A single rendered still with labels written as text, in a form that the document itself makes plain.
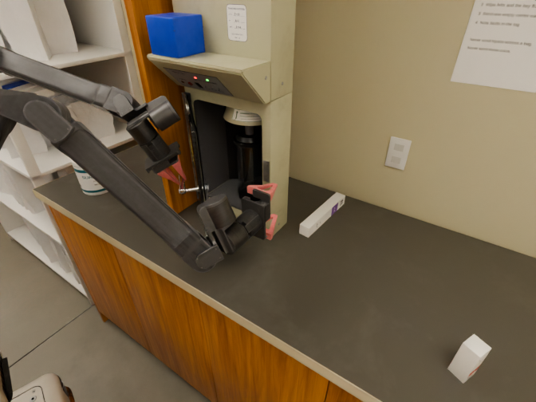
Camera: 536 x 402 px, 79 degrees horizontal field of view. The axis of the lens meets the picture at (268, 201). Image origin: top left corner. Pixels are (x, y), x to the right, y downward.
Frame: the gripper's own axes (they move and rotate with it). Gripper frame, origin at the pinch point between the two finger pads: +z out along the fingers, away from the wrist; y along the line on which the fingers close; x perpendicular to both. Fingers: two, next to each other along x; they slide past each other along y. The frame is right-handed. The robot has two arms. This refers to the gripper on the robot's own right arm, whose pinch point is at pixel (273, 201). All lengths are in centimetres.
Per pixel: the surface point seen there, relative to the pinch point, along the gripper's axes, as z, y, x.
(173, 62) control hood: 1.0, 30.5, 30.4
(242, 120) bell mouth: 14.3, 13.3, 20.2
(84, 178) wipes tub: -6, -16, 85
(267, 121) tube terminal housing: 12.1, 15.6, 9.7
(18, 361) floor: -55, -118, 126
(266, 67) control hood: 10.1, 30.0, 8.5
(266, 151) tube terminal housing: 12.1, 6.4, 10.4
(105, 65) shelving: 55, 8, 151
